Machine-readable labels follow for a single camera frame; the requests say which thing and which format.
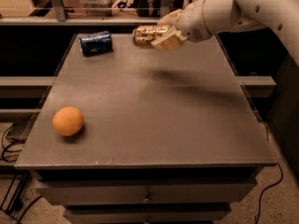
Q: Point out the metal shelf rail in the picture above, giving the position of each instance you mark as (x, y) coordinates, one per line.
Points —
(61, 18)

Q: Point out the blue soda can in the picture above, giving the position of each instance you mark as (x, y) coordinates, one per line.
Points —
(95, 43)

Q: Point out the orange fruit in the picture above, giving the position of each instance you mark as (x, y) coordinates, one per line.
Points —
(68, 121)

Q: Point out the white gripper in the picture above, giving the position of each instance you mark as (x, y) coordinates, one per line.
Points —
(192, 22)

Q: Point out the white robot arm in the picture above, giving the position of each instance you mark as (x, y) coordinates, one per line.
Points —
(281, 16)

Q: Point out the grey drawer cabinet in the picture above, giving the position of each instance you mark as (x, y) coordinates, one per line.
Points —
(168, 137)

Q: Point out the orange gold soda can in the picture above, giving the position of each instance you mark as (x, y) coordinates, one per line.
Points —
(143, 35)

